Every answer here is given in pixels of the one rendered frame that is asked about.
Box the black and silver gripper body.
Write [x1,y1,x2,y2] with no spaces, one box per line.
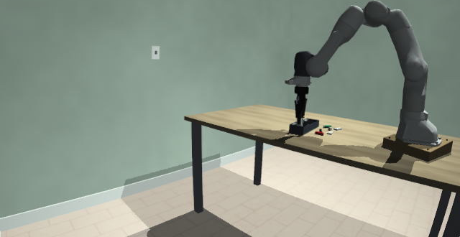
[295,86,309,104]

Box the dark grey rack of three bins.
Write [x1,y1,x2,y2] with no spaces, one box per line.
[289,118,319,135]

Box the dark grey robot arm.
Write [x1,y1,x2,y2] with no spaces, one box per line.
[285,0,442,147]

